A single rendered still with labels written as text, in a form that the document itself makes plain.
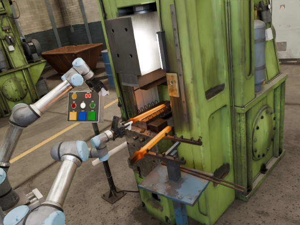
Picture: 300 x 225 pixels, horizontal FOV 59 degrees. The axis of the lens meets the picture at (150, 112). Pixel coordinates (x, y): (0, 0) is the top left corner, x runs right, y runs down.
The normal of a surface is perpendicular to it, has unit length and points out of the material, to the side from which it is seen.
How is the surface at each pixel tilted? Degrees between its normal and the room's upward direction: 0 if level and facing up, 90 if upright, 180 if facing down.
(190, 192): 0
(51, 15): 90
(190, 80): 90
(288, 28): 90
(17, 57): 79
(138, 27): 90
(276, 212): 0
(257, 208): 0
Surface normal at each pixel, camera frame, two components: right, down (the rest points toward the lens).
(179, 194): -0.16, -0.91
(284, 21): -0.54, 0.41
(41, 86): 0.74, 0.15
